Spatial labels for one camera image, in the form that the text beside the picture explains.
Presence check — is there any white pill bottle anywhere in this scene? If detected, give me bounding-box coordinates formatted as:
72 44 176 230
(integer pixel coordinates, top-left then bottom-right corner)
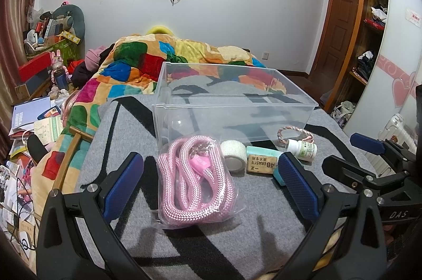
286 139 318 162

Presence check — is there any white bandage roll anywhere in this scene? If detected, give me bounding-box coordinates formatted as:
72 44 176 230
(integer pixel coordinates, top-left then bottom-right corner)
220 140 247 173

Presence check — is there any pink rope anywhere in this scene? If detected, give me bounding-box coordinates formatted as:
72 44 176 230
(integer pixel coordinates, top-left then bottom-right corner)
156 135 247 230

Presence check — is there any white suitcase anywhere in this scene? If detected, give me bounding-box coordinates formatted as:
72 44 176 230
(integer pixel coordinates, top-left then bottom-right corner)
378 113 416 154

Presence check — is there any white sliding wardrobe door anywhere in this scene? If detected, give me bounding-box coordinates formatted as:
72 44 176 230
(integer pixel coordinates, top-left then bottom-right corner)
343 0 421 138

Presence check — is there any grey black blanket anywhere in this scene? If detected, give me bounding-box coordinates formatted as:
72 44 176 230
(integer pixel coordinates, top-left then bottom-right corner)
74 96 377 280

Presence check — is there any wooden back scratcher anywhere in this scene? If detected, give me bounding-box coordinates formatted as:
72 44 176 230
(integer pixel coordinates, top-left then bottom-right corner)
52 126 94 191

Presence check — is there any clear plastic storage box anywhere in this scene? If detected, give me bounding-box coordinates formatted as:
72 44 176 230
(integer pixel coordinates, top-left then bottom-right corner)
152 62 318 148

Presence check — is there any brown wooden door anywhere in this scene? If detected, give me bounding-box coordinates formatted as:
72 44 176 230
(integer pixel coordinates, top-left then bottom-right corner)
310 0 358 83

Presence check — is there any blue white book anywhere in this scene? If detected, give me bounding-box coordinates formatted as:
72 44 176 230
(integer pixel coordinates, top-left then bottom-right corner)
11 97 51 129

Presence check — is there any pink bunny toy bottle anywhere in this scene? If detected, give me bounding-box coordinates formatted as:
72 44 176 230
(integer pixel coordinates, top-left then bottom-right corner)
50 49 70 91

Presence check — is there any red box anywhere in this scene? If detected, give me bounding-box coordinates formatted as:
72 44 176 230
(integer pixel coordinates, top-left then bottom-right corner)
18 51 51 83

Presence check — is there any pink knit hat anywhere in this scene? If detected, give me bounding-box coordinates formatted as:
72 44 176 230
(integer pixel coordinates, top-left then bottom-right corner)
84 46 106 72

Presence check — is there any colourful patchwork quilt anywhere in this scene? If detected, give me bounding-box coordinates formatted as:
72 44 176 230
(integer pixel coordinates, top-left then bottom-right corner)
32 32 288 221

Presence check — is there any grey neck pillow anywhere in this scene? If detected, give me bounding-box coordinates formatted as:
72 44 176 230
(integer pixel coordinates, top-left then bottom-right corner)
52 4 85 40

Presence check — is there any yellow pillow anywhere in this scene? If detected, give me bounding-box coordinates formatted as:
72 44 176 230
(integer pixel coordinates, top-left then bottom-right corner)
147 26 174 36

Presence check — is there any striped pink curtain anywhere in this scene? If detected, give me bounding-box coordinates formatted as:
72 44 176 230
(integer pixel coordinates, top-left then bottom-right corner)
0 0 69 109

